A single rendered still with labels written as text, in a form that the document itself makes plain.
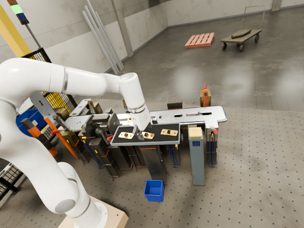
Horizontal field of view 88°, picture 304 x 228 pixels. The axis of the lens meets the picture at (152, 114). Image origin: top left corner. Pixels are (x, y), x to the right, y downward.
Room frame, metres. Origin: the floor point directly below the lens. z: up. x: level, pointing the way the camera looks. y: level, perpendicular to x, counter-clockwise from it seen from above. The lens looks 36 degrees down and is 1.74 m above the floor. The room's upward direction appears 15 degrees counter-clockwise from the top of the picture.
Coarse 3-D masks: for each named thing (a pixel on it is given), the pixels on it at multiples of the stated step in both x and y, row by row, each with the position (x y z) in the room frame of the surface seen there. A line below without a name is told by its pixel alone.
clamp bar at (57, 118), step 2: (58, 112) 1.04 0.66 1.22; (56, 114) 1.02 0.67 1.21; (58, 114) 1.04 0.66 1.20; (52, 116) 1.01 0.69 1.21; (54, 116) 1.00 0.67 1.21; (56, 116) 1.00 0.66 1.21; (58, 116) 1.01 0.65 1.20; (54, 118) 0.99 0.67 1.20; (56, 118) 1.00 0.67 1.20; (58, 118) 1.00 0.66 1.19; (60, 118) 1.01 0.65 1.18; (56, 120) 1.01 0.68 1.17; (58, 120) 1.00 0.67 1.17; (60, 120) 1.00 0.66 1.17; (62, 120) 1.02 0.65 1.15; (58, 122) 1.01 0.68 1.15; (60, 122) 1.01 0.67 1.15; (62, 122) 1.01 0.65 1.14; (64, 122) 1.02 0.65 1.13; (60, 124) 1.02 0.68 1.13; (62, 124) 1.01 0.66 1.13; (64, 124) 1.01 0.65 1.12; (66, 124) 1.03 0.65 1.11; (62, 126) 1.02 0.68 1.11; (64, 126) 1.01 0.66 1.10; (66, 126) 1.02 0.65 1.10; (68, 126) 1.03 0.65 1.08; (64, 128) 1.02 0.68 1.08; (66, 130) 1.03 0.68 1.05
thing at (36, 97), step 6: (30, 96) 1.22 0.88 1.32; (36, 96) 1.26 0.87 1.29; (42, 96) 1.31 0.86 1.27; (36, 102) 1.23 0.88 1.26; (42, 102) 1.27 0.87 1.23; (42, 108) 1.24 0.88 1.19; (48, 108) 1.29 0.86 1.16; (42, 114) 1.20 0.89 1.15; (48, 114) 1.25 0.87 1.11; (54, 114) 1.30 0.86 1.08; (54, 120) 1.26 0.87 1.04
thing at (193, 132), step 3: (189, 129) 0.58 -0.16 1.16; (192, 129) 0.57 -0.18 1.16; (195, 129) 0.57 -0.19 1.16; (198, 129) 0.56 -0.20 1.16; (189, 132) 0.56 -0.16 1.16; (192, 132) 0.55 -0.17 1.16; (195, 132) 0.55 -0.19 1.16; (198, 132) 0.54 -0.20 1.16; (201, 132) 0.54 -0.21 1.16; (189, 135) 0.54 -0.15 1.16; (192, 135) 0.53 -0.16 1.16; (195, 135) 0.53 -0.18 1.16; (198, 135) 0.52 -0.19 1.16; (201, 135) 0.52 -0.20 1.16
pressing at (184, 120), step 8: (152, 112) 1.03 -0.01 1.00; (160, 112) 1.01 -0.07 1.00; (168, 112) 0.98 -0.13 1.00; (176, 112) 0.95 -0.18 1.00; (184, 112) 0.93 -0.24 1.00; (192, 112) 0.90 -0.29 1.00; (200, 112) 0.88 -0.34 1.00; (208, 112) 0.86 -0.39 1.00; (216, 112) 0.83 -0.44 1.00; (224, 112) 0.81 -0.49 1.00; (72, 120) 1.24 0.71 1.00; (80, 120) 1.21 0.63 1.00; (160, 120) 0.91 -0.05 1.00; (176, 120) 0.86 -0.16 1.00; (184, 120) 0.84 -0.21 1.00; (192, 120) 0.82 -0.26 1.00; (200, 120) 0.79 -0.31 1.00; (224, 120) 0.73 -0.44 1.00; (72, 128) 1.11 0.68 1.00; (80, 128) 1.08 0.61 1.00
